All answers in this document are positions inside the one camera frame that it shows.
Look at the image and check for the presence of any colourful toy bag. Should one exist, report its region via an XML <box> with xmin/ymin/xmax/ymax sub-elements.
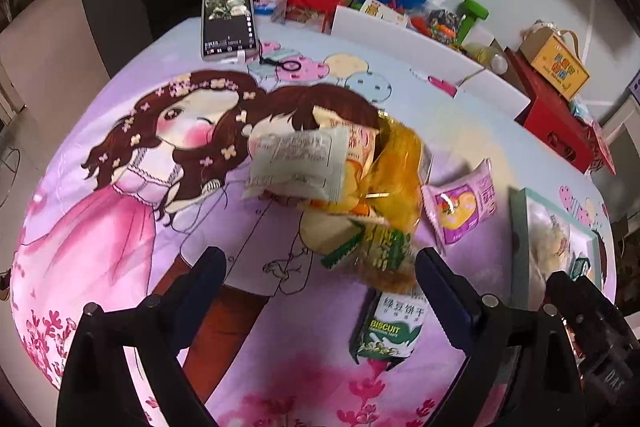
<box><xmin>425</xmin><ymin>9</ymin><xmax>466</xmax><ymax>42</ymax></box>

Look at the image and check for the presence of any smartphone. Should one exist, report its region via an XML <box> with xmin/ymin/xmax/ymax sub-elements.
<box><xmin>201</xmin><ymin>0</ymin><xmax>261</xmax><ymax>60</ymax></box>

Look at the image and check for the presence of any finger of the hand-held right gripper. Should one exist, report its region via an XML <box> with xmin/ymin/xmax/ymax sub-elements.
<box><xmin>575</xmin><ymin>278</ymin><xmax>626</xmax><ymax>339</ymax></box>
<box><xmin>545</xmin><ymin>271</ymin><xmax>581</xmax><ymax>328</ymax></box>

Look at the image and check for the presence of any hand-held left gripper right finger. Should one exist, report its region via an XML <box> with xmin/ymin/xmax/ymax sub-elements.
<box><xmin>415</xmin><ymin>248</ymin><xmax>588</xmax><ymax>427</ymax></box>

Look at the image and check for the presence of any yellow transparent snack packet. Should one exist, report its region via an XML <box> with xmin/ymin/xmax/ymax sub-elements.
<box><xmin>367</xmin><ymin>109</ymin><xmax>434</xmax><ymax>235</ymax></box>

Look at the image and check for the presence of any yellow swiss roll packet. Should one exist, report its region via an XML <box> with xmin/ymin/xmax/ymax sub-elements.
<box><xmin>312</xmin><ymin>104</ymin><xmax>382</xmax><ymax>208</ymax></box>

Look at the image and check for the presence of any printed cartoon blanket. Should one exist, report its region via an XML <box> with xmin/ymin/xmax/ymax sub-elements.
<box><xmin>10</xmin><ymin>14</ymin><xmax>617</xmax><ymax>427</ymax></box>

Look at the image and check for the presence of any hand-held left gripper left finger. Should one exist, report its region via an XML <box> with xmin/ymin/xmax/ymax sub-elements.
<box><xmin>57</xmin><ymin>247</ymin><xmax>228</xmax><ymax>427</ymax></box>

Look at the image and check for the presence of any white grey snack packet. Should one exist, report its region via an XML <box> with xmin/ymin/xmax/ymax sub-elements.
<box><xmin>242</xmin><ymin>127</ymin><xmax>351</xmax><ymax>202</ymax></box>

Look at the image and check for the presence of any yellow carry box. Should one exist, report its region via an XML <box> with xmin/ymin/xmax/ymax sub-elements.
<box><xmin>520</xmin><ymin>22</ymin><xmax>590</xmax><ymax>100</ymax></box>

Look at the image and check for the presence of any black ring lanyard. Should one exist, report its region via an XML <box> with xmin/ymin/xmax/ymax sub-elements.
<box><xmin>260</xmin><ymin>57</ymin><xmax>301</xmax><ymax>72</ymax></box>

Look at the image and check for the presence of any green dumbbell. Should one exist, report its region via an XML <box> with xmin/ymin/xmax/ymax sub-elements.
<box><xmin>457</xmin><ymin>0</ymin><xmax>489</xmax><ymax>45</ymax></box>

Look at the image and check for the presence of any green white biscuit packet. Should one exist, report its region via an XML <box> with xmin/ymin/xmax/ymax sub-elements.
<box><xmin>348</xmin><ymin>287</ymin><xmax>427</xmax><ymax>365</ymax></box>

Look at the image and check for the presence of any small white yellow box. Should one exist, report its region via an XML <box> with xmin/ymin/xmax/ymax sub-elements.
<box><xmin>360</xmin><ymin>0</ymin><xmax>408</xmax><ymax>28</ymax></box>

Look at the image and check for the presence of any teal shallow box tray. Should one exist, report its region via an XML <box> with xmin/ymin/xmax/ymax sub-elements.
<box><xmin>510</xmin><ymin>187</ymin><xmax>608</xmax><ymax>308</ymax></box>

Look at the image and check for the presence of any clear round jar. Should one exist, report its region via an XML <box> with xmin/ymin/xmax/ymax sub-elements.
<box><xmin>467</xmin><ymin>44</ymin><xmax>508</xmax><ymax>72</ymax></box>

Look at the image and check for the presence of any white cardboard box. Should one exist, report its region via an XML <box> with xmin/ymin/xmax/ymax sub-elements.
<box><xmin>327</xmin><ymin>0</ymin><xmax>532</xmax><ymax>120</ymax></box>

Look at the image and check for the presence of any clear round cookie packet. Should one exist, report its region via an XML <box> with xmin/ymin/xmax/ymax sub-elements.
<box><xmin>300</xmin><ymin>207</ymin><xmax>421</xmax><ymax>289</ymax></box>

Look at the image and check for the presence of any pink swiss roll packet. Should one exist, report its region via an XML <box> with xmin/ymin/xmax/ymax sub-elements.
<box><xmin>421</xmin><ymin>158</ymin><xmax>497</xmax><ymax>258</ymax></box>

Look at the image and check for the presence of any red gift box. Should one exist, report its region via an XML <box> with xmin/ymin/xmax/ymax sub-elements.
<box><xmin>502</xmin><ymin>47</ymin><xmax>608</xmax><ymax>172</ymax></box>

